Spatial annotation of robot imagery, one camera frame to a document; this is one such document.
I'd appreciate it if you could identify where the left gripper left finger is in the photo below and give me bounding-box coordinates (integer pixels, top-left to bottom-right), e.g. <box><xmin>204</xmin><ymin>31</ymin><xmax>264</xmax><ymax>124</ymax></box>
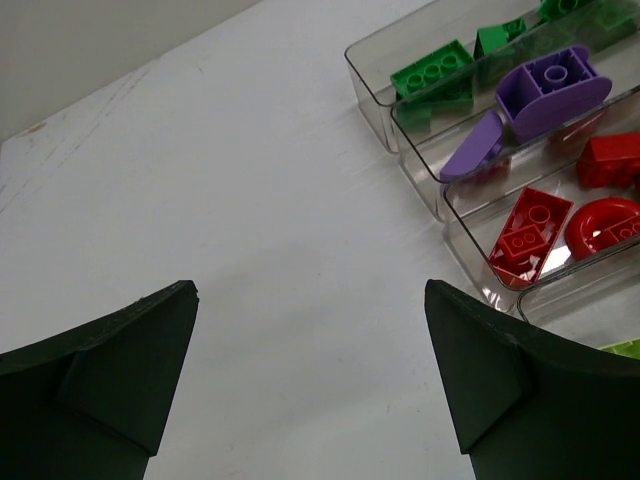
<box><xmin>1</xmin><ymin>280</ymin><xmax>198</xmax><ymax>479</ymax></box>

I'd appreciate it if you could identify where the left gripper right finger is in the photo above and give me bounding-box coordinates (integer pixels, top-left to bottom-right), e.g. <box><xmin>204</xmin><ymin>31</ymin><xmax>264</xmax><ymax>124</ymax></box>
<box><xmin>424</xmin><ymin>279</ymin><xmax>639</xmax><ymax>479</ymax></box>

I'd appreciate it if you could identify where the green and lime brick top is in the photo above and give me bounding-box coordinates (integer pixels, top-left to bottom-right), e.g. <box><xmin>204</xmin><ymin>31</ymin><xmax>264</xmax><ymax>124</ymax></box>
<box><xmin>600</xmin><ymin>338</ymin><xmax>640</xmax><ymax>360</ymax></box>

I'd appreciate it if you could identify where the red rectangular lego brick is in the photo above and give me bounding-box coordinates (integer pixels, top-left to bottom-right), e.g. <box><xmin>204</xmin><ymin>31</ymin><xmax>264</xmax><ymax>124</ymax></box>
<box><xmin>488</xmin><ymin>187</ymin><xmax>574</xmax><ymax>289</ymax></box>

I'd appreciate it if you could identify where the red arch lego brick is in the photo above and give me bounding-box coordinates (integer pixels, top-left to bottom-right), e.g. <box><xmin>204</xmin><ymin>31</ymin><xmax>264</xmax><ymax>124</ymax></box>
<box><xmin>564</xmin><ymin>197</ymin><xmax>639</xmax><ymax>261</ymax></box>

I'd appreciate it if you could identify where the red lego cluster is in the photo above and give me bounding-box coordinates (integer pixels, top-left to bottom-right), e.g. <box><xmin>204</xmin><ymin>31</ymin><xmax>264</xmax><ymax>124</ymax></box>
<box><xmin>576</xmin><ymin>131</ymin><xmax>639</xmax><ymax>189</ymax></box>

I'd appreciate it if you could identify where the purple lego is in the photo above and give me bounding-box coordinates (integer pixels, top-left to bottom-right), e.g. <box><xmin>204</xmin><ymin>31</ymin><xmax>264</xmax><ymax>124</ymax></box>
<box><xmin>439</xmin><ymin>109</ymin><xmax>504</xmax><ymax>182</ymax></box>

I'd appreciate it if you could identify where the purple lotus lego brick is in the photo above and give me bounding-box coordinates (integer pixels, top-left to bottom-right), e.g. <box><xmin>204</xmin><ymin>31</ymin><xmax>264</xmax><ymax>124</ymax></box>
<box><xmin>495</xmin><ymin>45</ymin><xmax>613</xmax><ymax>143</ymax></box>

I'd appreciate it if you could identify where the dark green angled brick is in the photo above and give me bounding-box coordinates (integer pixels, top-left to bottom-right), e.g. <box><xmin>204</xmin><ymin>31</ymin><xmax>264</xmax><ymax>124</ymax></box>
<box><xmin>390</xmin><ymin>40</ymin><xmax>474</xmax><ymax>99</ymax></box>

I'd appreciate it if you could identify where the green square brick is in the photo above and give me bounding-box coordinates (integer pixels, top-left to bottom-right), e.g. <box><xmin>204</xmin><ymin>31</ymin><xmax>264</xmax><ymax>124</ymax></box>
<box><xmin>564</xmin><ymin>1</ymin><xmax>639</xmax><ymax>53</ymax></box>

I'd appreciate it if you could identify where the clear bin first row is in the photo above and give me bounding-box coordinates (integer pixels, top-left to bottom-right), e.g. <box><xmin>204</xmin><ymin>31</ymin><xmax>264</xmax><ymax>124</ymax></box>
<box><xmin>345</xmin><ymin>1</ymin><xmax>639</xmax><ymax>153</ymax></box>

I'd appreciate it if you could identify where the small green brick in bin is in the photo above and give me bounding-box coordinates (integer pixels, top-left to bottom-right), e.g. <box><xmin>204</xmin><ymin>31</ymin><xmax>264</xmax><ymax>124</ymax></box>
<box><xmin>537</xmin><ymin>0</ymin><xmax>591</xmax><ymax>22</ymax></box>

